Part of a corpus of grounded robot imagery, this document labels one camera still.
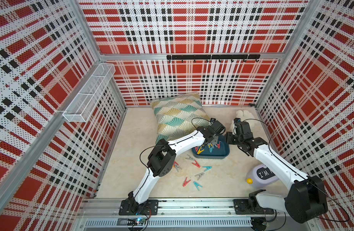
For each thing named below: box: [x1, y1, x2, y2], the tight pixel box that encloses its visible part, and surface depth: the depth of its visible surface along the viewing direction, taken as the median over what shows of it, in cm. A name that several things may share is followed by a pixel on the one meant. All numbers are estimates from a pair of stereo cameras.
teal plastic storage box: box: [191, 134, 230, 160], surface depth 95 cm
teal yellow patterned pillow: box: [150, 91, 211, 144], surface depth 96 cm
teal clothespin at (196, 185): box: [192, 180, 203, 192], surface depth 83 cm
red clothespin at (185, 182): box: [182, 176, 191, 187], surface depth 84 cm
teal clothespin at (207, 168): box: [202, 166, 213, 172], surface depth 89 cm
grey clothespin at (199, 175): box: [194, 172, 205, 181], surface depth 86 cm
